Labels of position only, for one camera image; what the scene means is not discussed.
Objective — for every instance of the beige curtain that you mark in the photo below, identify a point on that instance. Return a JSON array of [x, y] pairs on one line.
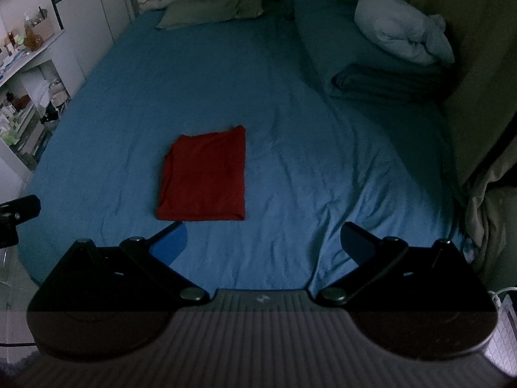
[[480, 109]]

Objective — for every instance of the long blue pillow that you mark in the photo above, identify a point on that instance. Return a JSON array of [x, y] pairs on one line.
[[327, 36]]

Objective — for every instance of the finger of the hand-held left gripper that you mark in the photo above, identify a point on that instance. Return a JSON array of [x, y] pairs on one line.
[[20, 208]]

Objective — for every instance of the rolled white duvet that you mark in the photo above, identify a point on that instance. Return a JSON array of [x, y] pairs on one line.
[[398, 24]]

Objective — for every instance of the cardboard box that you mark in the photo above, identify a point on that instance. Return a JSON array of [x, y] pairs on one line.
[[42, 28]]

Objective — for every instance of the white wardrobe with dark panel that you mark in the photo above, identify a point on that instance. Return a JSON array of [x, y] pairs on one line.
[[97, 20]]

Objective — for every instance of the amber jar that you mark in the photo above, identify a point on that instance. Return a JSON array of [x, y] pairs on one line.
[[34, 39]]

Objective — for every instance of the white shelf unit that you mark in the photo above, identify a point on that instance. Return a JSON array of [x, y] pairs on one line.
[[24, 101]]

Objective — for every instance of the green pillow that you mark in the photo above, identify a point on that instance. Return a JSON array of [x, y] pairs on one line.
[[210, 8]]

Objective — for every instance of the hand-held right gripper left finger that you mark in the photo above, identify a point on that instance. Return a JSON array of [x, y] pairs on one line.
[[174, 244]]

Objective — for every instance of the bed with blue sheet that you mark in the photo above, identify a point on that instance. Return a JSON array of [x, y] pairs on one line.
[[282, 137]]

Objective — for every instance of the folded dark blue blanket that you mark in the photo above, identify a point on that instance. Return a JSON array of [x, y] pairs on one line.
[[383, 83]]

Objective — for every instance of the red long-sleeve sweater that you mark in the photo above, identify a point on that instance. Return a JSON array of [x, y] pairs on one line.
[[206, 178]]

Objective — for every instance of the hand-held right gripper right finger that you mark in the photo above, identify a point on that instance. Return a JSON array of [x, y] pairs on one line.
[[357, 244]]

